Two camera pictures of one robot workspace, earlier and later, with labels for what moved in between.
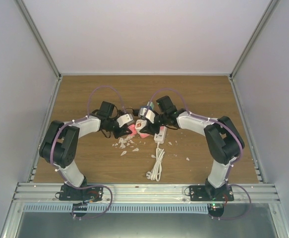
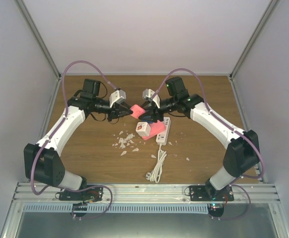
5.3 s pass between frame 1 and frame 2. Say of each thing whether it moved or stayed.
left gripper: moved
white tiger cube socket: stayed
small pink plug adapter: moved
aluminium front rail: stayed
